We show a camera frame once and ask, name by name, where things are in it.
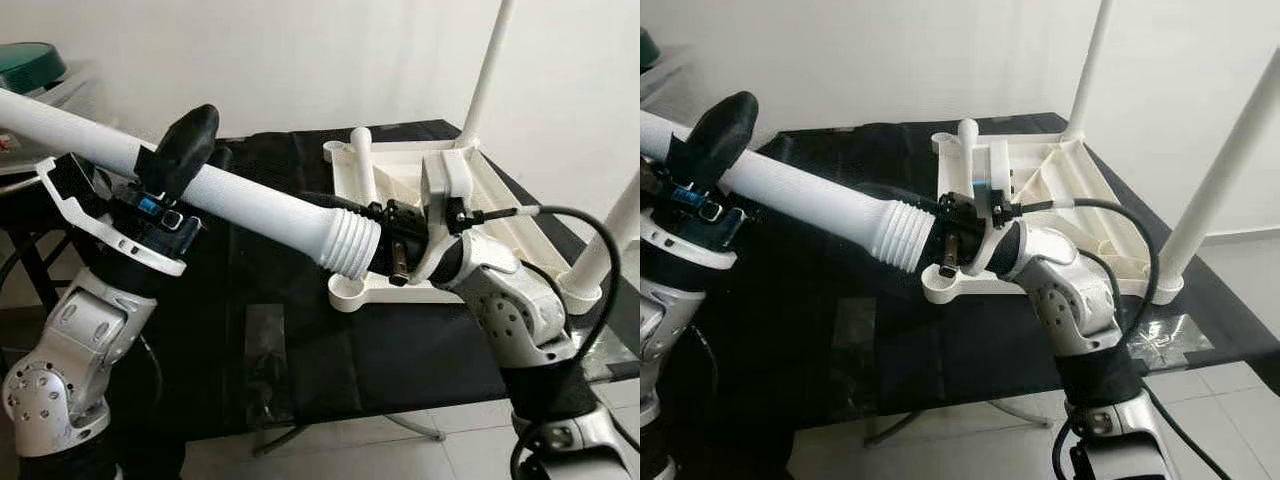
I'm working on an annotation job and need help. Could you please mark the clear adhesive tape patch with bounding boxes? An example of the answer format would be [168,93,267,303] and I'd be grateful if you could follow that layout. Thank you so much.
[828,295,881,421]
[243,300,294,426]
[1125,310,1216,373]
[578,325,641,386]

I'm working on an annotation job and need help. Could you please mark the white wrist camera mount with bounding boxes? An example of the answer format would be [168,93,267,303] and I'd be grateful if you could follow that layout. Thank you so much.
[640,150,736,271]
[35,153,189,278]
[970,140,1021,276]
[410,155,473,286]

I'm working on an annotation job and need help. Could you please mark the white plastic children table top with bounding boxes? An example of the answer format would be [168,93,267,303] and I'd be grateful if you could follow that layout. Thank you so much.
[922,130,1184,306]
[323,140,604,313]

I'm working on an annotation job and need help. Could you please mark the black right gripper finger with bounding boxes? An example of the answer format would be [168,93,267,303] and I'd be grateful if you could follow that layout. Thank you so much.
[298,190,379,219]

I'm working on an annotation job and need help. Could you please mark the metal folding table frame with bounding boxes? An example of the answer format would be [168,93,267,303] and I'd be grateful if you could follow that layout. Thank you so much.
[250,410,446,456]
[865,400,1056,446]

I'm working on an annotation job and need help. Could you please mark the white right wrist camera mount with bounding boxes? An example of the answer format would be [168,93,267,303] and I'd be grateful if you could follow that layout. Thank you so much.
[410,155,473,286]
[970,140,1021,276]

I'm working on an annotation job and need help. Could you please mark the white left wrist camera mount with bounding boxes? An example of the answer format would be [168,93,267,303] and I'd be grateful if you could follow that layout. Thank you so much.
[35,153,189,278]
[640,150,736,271]

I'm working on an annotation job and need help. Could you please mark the black tablecloth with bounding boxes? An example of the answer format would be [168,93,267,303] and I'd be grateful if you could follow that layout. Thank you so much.
[100,120,641,446]
[690,112,1280,451]

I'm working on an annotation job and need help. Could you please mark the clear plastic storage box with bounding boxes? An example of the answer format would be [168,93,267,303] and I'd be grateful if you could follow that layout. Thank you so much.
[640,28,666,76]
[0,42,101,161]

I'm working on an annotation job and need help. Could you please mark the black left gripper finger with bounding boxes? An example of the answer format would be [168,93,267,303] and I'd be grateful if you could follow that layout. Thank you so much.
[690,90,759,191]
[150,103,221,201]

